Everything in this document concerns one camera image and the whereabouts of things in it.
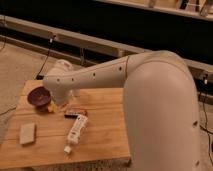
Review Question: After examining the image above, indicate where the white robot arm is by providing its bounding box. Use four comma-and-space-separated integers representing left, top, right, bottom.
43, 51, 201, 171

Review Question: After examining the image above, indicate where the orange carrot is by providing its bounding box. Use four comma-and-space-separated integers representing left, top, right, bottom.
47, 103, 55, 113

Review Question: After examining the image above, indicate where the wooden table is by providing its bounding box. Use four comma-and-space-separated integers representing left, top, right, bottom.
0, 80, 130, 169

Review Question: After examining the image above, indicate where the small dark candy bar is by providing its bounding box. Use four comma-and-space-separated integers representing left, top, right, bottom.
64, 111, 87, 118

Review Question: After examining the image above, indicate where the beige sponge block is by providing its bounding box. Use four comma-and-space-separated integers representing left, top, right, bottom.
19, 123, 36, 145

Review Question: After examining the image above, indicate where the black cable on right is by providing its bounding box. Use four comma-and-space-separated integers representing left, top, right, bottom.
199, 74, 213, 164

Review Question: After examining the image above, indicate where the dark purple ceramic bowl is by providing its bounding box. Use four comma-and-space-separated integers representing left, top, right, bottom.
27, 86, 51, 107

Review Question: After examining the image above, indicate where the black cable with plug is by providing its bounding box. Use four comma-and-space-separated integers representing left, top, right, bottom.
35, 34, 56, 81

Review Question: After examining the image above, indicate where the metal rail frame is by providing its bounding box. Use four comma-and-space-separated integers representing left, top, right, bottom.
0, 14, 213, 88

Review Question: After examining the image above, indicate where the white tube with cap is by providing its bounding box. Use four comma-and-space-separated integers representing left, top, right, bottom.
64, 115, 88, 154

